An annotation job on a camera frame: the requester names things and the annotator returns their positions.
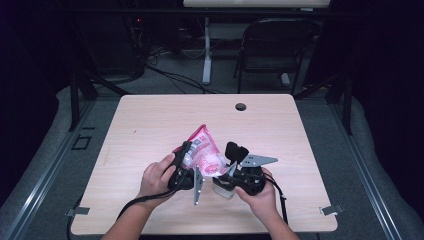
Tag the black metal frame stand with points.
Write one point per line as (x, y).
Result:
(347, 106)
(74, 100)

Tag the pink and white seasoning bag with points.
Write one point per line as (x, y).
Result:
(205, 153)

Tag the white desk foot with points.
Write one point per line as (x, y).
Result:
(285, 79)

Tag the grey metal table bracket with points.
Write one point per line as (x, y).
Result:
(79, 211)
(331, 210)

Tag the person's right hand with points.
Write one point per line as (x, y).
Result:
(263, 203)

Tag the black folding chair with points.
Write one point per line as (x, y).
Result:
(276, 43)

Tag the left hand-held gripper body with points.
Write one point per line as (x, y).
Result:
(181, 180)

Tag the white desk leg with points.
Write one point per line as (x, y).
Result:
(207, 50)

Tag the person's left hand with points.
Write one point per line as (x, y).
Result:
(153, 183)

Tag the clear jar with black lid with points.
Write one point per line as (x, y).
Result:
(236, 151)

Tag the aluminium floor rail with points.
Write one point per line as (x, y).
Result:
(366, 173)
(43, 180)

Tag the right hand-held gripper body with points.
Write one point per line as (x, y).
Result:
(251, 181)

